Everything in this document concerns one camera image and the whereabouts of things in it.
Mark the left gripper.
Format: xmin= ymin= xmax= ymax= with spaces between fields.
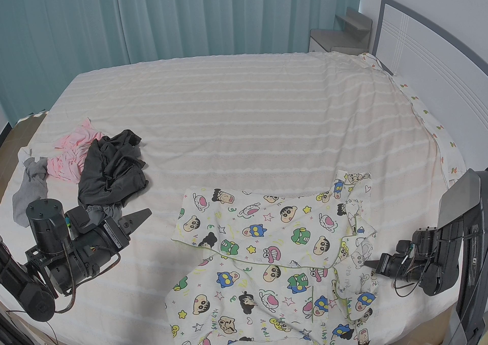
xmin=67 ymin=208 xmax=153 ymax=287

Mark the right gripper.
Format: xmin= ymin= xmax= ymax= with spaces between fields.
xmin=363 ymin=253 xmax=402 ymax=276

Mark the white printed pyjama top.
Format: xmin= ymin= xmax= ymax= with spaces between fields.
xmin=165 ymin=170 xmax=380 ymax=345

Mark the black garment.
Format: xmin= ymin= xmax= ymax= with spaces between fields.
xmin=78 ymin=129 xmax=149 ymax=208

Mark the pink garment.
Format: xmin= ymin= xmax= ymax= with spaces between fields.
xmin=47 ymin=118 xmax=104 ymax=183

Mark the grey and white garment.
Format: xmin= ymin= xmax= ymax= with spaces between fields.
xmin=12 ymin=147 xmax=49 ymax=228

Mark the bed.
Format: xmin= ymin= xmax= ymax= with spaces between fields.
xmin=0 ymin=0 xmax=488 ymax=345

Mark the blue-green curtain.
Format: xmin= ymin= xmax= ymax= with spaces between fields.
xmin=112 ymin=0 xmax=364 ymax=66
xmin=0 ymin=0 xmax=130 ymax=127

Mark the grey bedside table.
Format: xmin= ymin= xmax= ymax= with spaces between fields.
xmin=309 ymin=7 xmax=373 ymax=56

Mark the black cable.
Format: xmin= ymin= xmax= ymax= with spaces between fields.
xmin=394 ymin=274 xmax=423 ymax=299
xmin=54 ymin=252 xmax=123 ymax=314

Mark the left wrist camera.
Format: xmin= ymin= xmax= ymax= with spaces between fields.
xmin=65 ymin=207 xmax=92 ymax=237

